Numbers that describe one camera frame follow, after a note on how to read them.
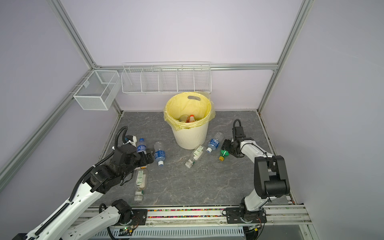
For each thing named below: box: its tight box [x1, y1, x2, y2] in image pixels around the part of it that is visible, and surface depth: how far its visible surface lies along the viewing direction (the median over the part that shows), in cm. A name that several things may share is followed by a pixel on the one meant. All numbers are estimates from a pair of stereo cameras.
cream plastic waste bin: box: [164, 92, 216, 150], surface depth 93 cm
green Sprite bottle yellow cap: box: [218, 149, 230, 162], surface depth 93 cm
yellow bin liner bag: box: [163, 91, 216, 131], surface depth 93 cm
